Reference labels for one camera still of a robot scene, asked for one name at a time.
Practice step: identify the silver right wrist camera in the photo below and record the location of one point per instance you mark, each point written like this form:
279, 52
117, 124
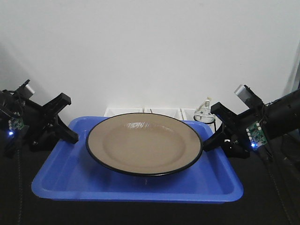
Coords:
245, 93

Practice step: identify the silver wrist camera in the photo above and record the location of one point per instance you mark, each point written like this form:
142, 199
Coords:
25, 90
245, 93

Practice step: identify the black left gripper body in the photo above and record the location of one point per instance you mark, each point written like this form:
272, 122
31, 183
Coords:
36, 128

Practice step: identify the white left storage bin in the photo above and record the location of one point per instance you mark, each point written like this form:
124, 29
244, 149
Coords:
110, 112

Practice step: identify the blue plastic tray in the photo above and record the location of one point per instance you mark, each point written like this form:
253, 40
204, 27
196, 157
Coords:
70, 173

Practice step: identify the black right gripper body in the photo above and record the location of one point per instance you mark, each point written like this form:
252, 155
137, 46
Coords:
238, 141

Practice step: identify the white storage bin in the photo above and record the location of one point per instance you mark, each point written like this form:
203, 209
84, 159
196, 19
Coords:
172, 112
188, 113
110, 112

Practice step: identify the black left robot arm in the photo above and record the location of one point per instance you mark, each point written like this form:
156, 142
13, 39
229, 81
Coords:
11, 105

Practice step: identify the white middle storage bin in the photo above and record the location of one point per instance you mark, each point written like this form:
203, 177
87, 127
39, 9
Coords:
172, 112

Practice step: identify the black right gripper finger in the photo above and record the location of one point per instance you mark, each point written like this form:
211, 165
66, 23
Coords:
216, 140
228, 118

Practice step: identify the beige plate with black rim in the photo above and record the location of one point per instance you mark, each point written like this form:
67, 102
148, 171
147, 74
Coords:
144, 144

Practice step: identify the black wire tripod stand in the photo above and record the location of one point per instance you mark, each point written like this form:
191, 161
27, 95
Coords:
213, 126

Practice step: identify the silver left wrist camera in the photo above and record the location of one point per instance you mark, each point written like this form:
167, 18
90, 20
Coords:
25, 90

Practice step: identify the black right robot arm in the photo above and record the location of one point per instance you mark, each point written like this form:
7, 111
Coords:
276, 119

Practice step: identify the white right storage bin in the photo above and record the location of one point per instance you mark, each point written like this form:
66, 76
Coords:
188, 113

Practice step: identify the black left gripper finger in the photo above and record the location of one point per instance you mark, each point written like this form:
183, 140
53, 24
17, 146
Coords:
64, 132
54, 106

